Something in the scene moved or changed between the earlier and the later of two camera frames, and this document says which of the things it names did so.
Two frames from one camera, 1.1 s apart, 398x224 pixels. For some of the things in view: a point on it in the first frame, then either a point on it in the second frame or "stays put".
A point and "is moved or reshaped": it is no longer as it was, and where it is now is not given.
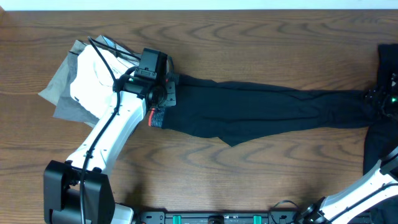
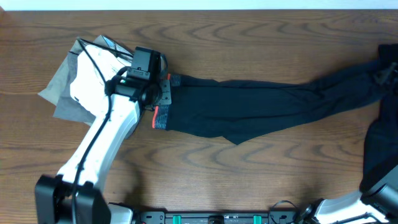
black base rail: [273, 217] stays put
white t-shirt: [92, 84] stays put
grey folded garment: [58, 91] stays put
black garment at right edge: [387, 57] stays put
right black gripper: [377, 96] → [386, 74]
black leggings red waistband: [236, 112] is moved or reshaped
